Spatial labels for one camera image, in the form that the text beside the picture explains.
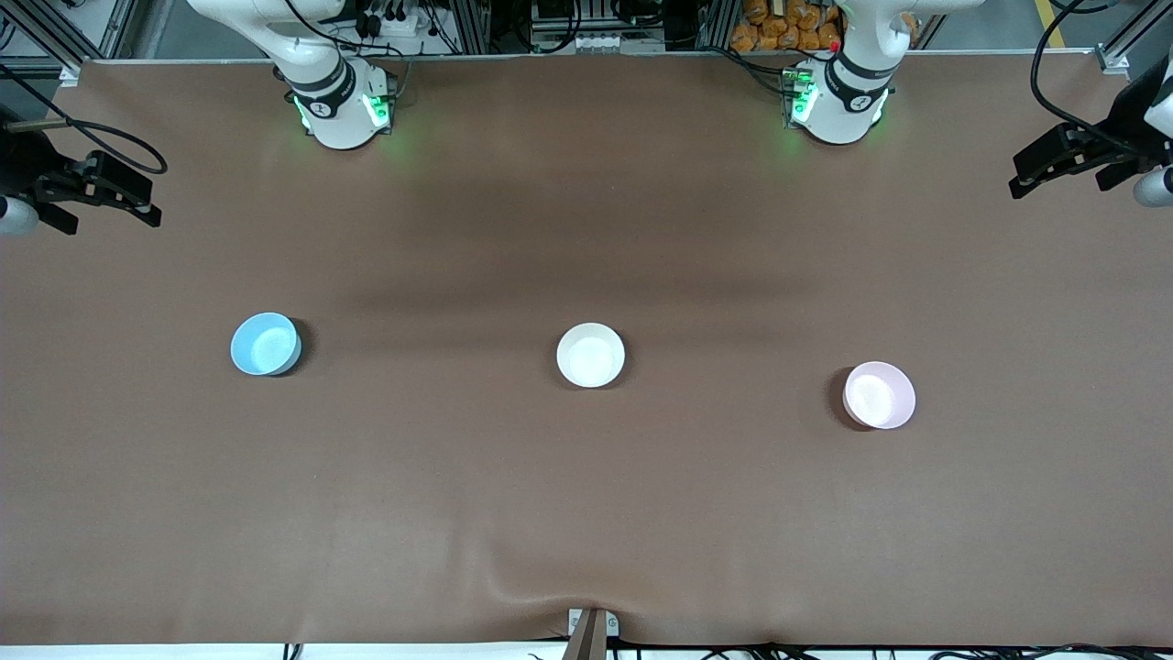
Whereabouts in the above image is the blue bowl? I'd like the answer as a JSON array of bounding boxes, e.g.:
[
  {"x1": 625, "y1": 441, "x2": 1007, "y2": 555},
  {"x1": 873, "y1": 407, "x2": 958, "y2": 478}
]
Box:
[{"x1": 230, "y1": 313, "x2": 302, "y2": 378}]

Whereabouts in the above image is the pink bowl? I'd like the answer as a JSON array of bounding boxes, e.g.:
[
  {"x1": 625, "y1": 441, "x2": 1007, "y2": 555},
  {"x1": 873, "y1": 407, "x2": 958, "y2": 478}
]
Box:
[{"x1": 842, "y1": 361, "x2": 917, "y2": 431}]

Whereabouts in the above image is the white bowl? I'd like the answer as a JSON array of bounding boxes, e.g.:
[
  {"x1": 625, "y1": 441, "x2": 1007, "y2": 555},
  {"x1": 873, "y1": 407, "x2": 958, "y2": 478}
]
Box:
[{"x1": 556, "y1": 323, "x2": 627, "y2": 390}]

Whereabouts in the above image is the green lit base box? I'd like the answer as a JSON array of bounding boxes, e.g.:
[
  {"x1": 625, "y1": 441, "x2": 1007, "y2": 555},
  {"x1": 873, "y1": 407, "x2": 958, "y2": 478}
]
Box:
[
  {"x1": 362, "y1": 69, "x2": 401, "y2": 131},
  {"x1": 782, "y1": 64, "x2": 819, "y2": 127}
]

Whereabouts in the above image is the orange packaged goods pile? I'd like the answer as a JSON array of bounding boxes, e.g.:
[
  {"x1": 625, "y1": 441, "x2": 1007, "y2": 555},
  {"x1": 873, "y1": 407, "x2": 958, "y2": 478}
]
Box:
[{"x1": 730, "y1": 0, "x2": 844, "y2": 53}]

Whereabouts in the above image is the white power strip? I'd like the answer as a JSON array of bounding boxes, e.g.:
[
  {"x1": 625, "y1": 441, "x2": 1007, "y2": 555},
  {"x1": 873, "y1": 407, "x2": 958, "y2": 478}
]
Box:
[{"x1": 353, "y1": 7, "x2": 424, "y2": 39}]

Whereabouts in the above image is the white terminal block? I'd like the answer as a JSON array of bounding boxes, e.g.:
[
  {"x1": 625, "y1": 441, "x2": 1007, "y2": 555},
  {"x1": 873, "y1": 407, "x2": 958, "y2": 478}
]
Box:
[{"x1": 570, "y1": 32, "x2": 644, "y2": 53}]

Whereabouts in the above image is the brown table mat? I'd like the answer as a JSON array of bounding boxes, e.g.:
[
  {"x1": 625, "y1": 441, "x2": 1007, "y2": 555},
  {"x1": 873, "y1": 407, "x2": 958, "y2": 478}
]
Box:
[{"x1": 0, "y1": 50, "x2": 1173, "y2": 648}]

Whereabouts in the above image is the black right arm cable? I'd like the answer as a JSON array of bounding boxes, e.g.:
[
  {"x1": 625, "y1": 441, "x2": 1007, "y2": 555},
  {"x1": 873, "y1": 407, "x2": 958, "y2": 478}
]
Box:
[{"x1": 0, "y1": 62, "x2": 169, "y2": 177}]

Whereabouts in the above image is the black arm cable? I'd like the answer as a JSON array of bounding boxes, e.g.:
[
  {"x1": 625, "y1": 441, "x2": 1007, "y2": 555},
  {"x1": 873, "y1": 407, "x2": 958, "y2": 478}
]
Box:
[
  {"x1": 1029, "y1": 0, "x2": 1117, "y2": 155},
  {"x1": 0, "y1": 62, "x2": 169, "y2": 177}
]

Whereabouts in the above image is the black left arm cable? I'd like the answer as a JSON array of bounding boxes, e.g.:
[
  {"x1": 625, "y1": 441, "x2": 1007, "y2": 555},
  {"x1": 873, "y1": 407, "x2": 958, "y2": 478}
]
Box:
[{"x1": 1029, "y1": 0, "x2": 1117, "y2": 155}]

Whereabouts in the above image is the aluminium frame strut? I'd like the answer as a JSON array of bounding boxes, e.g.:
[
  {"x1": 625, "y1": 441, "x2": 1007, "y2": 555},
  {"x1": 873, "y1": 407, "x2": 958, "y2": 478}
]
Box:
[
  {"x1": 0, "y1": 0, "x2": 138, "y2": 88},
  {"x1": 1095, "y1": 0, "x2": 1173, "y2": 76}
]

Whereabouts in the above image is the aluminium frame post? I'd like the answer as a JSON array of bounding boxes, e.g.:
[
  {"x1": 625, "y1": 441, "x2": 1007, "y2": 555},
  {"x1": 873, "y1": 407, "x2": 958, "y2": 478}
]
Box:
[
  {"x1": 698, "y1": 0, "x2": 734, "y2": 51},
  {"x1": 454, "y1": 0, "x2": 493, "y2": 54}
]

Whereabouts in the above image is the metal table clamp bracket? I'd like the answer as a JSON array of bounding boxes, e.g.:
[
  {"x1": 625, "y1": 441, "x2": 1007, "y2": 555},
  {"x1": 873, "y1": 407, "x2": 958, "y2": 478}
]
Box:
[{"x1": 561, "y1": 607, "x2": 621, "y2": 660}]

